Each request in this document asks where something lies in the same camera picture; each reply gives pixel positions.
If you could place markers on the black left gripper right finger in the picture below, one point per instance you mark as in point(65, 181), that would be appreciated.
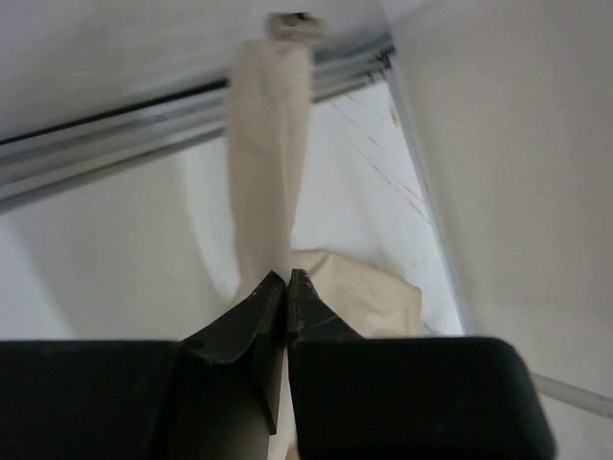
point(309, 317)

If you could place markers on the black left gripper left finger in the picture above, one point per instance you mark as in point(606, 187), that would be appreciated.
point(242, 350)

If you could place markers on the beige trousers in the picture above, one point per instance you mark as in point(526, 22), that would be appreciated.
point(268, 115)

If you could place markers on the white clothes rack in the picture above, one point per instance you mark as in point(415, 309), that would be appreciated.
point(577, 397)

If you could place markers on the aluminium table edge rail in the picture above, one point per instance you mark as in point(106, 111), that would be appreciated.
point(123, 227)

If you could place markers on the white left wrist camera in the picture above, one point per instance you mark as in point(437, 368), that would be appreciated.
point(298, 26)

